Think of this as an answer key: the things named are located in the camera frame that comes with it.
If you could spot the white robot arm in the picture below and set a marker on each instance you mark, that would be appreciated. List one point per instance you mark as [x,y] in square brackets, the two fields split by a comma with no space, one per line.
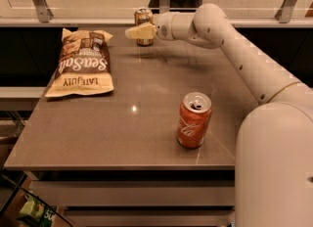
[274,150]

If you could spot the green snack bag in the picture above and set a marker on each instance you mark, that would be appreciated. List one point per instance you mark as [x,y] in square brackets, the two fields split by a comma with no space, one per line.
[35,214]

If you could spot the right metal railing bracket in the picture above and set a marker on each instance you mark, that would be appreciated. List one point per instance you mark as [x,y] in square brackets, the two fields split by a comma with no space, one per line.
[285,12]

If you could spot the red coca-cola can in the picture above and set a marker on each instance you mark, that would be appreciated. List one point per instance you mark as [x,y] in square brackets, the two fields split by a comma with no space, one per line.
[194,115]

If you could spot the gold brown soda can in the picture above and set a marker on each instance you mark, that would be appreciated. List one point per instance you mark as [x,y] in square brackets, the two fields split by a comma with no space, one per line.
[143,15]

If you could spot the grey table drawer unit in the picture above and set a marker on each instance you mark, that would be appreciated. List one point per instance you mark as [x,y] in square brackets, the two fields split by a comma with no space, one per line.
[139,196]

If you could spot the sea salt chips bag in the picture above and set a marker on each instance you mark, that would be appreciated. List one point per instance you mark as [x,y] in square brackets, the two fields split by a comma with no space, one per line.
[84,66]

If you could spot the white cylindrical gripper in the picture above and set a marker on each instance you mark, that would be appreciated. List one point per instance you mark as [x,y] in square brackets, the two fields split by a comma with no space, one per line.
[163,25]

